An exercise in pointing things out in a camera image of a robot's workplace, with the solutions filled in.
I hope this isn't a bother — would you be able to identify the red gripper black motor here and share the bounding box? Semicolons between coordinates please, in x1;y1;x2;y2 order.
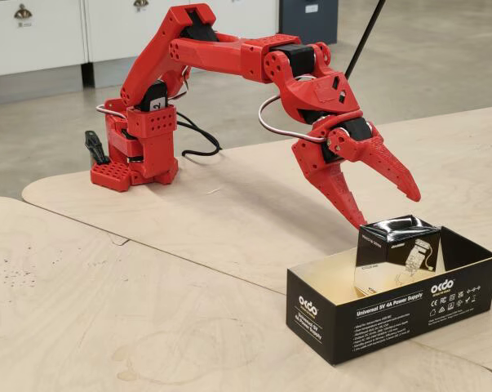
291;115;423;230

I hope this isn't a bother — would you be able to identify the small black white box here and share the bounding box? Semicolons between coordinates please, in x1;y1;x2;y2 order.
353;215;443;297

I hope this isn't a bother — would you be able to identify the long open black okdo box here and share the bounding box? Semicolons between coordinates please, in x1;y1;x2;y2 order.
285;225;492;367

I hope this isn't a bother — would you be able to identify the black table clamp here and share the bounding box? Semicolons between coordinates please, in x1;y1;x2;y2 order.
84;130;110;167

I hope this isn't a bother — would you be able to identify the white cabinet double door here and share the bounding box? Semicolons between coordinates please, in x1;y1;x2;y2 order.
84;0;280;89

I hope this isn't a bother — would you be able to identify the white cabinet single door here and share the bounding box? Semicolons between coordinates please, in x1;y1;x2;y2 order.
0;0;86;106

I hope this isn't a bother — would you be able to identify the white wrist servo cable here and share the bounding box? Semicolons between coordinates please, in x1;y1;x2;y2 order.
258;94;330;143

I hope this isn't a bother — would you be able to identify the black camera stand pole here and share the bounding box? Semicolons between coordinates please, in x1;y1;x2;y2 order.
344;0;388;81

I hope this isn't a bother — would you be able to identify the black power cable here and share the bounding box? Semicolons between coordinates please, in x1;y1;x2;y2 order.
175;111;223;158

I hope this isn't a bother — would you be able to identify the dark grey drawer pedestal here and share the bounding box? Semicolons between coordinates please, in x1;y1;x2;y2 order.
277;0;339;47

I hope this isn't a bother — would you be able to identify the white elbow servo cable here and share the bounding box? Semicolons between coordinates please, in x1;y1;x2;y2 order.
165;65;191;101

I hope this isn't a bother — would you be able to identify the white base servo cable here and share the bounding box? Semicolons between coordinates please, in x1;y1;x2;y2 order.
95;103;129;121

